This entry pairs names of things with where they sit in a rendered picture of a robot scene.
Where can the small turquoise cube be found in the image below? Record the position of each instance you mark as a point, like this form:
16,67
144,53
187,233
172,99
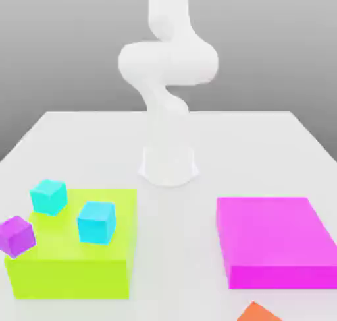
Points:
48,197

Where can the small sky blue cube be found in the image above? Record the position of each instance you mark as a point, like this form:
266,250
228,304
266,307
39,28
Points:
96,223

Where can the large lime green box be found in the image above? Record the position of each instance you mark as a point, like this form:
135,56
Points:
65,268

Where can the small purple cube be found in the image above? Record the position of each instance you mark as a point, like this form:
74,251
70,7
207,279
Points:
16,236

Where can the small orange cube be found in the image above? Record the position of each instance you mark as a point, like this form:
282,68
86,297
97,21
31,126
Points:
256,314

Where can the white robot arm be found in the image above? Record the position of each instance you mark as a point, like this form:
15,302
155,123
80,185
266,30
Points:
168,62

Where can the large magenta box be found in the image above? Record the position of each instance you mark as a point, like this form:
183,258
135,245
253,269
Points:
268,234

